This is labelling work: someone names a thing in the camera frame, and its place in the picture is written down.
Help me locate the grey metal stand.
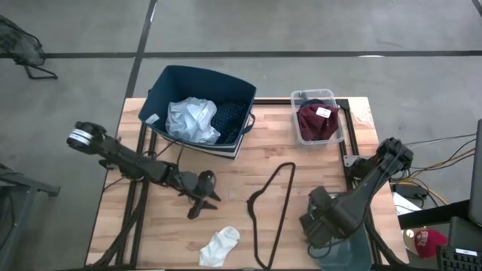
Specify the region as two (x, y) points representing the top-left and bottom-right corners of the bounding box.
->
(0, 163), (61, 271)

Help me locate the dark navy cloth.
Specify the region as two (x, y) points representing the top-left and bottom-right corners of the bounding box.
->
(300, 98), (328, 110)

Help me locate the navy dotted cloth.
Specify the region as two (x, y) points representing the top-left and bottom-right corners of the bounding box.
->
(210, 99), (249, 146)

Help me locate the navy white striped fabric bin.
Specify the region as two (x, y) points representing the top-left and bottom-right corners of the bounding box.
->
(138, 65), (258, 161)

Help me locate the maroon cloth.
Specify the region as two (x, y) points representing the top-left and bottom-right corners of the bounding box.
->
(296, 103), (340, 142)

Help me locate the clear plastic container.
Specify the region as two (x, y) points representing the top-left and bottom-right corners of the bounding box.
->
(290, 88), (346, 146)

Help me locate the grey monitor edge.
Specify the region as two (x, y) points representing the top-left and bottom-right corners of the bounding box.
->
(468, 118), (482, 227)

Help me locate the black aluminium table frame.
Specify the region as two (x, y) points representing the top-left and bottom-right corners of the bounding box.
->
(90, 98), (407, 270)

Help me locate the black clothes hanger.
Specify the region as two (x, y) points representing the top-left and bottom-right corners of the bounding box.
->
(246, 161), (297, 270)

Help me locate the pale grey patterned cloth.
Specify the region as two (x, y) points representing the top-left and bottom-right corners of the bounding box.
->
(165, 96), (222, 146)

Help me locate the dark teal towel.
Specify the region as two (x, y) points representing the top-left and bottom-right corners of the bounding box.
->
(315, 221), (374, 271)

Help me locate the black power adapter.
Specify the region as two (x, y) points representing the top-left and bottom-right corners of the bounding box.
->
(391, 182), (429, 200)

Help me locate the black keyboard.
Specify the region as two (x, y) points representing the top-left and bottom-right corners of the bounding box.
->
(436, 244), (482, 271)

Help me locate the black side desk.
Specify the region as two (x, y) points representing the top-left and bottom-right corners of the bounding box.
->
(397, 199), (482, 271)

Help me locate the red cap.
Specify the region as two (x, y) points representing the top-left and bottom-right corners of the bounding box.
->
(413, 228), (448, 259)

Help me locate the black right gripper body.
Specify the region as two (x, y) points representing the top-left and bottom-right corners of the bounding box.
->
(299, 186), (362, 249)

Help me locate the grey metal bracket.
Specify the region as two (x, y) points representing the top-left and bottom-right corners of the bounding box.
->
(343, 154), (362, 168)

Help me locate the white paper sheet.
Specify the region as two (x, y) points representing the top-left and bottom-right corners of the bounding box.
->
(391, 191), (423, 216)

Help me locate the silver disc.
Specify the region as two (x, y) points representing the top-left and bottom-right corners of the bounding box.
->
(401, 227), (417, 248)

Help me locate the white sock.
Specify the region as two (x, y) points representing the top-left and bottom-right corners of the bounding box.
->
(198, 225), (241, 268)

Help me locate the grey cable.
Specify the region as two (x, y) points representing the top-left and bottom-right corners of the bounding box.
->
(403, 132), (477, 147)

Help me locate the black mesh chair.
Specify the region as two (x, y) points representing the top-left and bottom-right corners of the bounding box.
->
(0, 14), (59, 81)

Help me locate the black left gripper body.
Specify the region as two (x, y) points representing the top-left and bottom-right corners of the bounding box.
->
(171, 169), (218, 200)

